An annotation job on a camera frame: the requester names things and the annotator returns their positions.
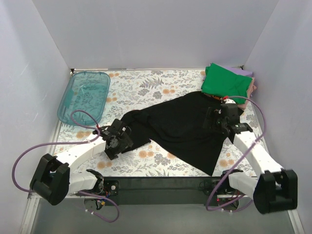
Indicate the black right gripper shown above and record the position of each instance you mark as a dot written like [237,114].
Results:
[210,119]

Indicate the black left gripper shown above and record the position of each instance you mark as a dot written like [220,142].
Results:
[121,137]

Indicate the black t-shirt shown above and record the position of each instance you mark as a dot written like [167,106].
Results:
[177,126]

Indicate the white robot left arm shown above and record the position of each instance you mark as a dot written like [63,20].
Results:
[54,177]

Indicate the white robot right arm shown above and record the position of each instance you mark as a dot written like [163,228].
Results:
[274,189]

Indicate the green folded t-shirt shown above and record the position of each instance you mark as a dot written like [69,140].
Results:
[221,82]

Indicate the pink folded t-shirt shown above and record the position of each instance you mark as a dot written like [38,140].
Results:
[252,87]

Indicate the floral patterned table mat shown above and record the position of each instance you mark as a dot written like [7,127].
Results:
[130,90]

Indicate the lavender folded t-shirt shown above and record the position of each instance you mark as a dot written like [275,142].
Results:
[239,71]

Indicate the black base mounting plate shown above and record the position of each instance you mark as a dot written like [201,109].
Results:
[159,190]

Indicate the teal transparent plastic tray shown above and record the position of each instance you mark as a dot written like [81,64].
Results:
[84,98]

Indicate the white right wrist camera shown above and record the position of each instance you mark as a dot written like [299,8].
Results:
[227,100]

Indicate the aluminium frame rail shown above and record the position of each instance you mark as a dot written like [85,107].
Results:
[85,215]

